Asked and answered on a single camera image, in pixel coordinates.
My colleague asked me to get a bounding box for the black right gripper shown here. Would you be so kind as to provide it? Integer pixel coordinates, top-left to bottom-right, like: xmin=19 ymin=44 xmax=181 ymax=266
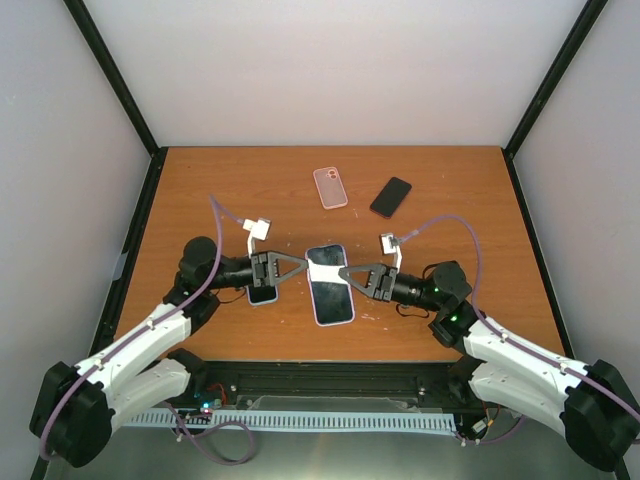
xmin=337 ymin=263 xmax=443 ymax=313

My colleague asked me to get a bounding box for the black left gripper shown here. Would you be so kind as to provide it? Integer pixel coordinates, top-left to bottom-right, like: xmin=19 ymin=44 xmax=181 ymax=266
xmin=207 ymin=249 xmax=308 ymax=289

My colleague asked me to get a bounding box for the light blue phone case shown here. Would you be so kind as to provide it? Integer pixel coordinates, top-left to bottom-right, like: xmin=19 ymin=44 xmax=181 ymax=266
xmin=247 ymin=284 xmax=279 ymax=306

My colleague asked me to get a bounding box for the black smartphone dark blue edge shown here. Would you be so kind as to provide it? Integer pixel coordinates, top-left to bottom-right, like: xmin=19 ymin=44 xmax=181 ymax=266
xmin=306 ymin=245 xmax=354 ymax=325

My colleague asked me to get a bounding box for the lavender phone case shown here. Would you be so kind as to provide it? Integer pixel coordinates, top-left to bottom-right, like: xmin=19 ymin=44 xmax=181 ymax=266
xmin=304 ymin=243 xmax=357 ymax=328

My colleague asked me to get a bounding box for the pink phone case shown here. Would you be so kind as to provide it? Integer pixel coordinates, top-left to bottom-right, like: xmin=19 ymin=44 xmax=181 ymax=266
xmin=312 ymin=167 xmax=348 ymax=210

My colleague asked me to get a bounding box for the black smartphone red edge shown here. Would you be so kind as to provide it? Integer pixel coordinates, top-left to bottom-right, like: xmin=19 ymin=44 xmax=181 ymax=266
xmin=370 ymin=177 xmax=412 ymax=219

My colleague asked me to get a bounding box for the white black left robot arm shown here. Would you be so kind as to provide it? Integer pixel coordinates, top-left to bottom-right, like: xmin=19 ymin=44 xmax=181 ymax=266
xmin=29 ymin=236 xmax=308 ymax=467

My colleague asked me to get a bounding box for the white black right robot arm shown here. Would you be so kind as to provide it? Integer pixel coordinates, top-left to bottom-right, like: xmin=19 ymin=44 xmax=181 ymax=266
xmin=338 ymin=261 xmax=639 ymax=472

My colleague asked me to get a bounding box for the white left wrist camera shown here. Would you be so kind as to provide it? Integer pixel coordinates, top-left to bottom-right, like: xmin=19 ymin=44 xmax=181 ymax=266
xmin=242 ymin=217 xmax=271 ymax=256

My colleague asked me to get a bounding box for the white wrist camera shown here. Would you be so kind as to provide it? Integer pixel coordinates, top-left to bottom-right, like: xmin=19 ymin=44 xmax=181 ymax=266
xmin=380 ymin=233 xmax=402 ymax=270
xmin=242 ymin=217 xmax=271 ymax=256

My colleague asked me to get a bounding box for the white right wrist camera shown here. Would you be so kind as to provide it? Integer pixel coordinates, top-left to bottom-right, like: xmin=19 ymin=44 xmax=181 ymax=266
xmin=380 ymin=233 xmax=402 ymax=270

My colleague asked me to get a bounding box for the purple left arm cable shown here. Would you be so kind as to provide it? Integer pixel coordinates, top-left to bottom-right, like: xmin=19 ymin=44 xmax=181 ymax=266
xmin=38 ymin=194 xmax=257 ymax=464

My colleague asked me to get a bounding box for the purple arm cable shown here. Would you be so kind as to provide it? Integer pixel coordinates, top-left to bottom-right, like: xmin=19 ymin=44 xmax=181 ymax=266
xmin=397 ymin=214 xmax=640 ymax=446
xmin=38 ymin=194 xmax=257 ymax=464

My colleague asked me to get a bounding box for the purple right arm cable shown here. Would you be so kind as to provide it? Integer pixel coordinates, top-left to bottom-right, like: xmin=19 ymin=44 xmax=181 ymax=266
xmin=397 ymin=214 xmax=640 ymax=446

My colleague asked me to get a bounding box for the black aluminium frame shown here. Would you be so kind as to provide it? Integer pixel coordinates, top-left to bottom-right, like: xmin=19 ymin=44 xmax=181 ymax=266
xmin=65 ymin=1 xmax=606 ymax=416

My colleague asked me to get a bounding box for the light blue slotted cable duct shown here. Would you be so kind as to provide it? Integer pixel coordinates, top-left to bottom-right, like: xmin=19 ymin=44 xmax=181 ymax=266
xmin=119 ymin=409 xmax=457 ymax=433

